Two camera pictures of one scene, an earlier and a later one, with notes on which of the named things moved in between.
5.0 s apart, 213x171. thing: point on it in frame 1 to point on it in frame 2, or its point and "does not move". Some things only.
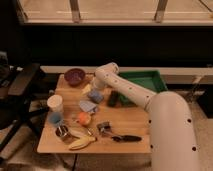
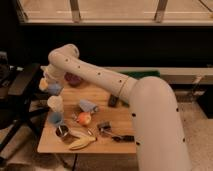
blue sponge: [95, 96] to [54, 88]
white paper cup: [55, 103] does not move
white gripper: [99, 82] to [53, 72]
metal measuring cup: [62, 131] does not move
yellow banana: [82, 142] does not move
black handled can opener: [105, 127] does not move
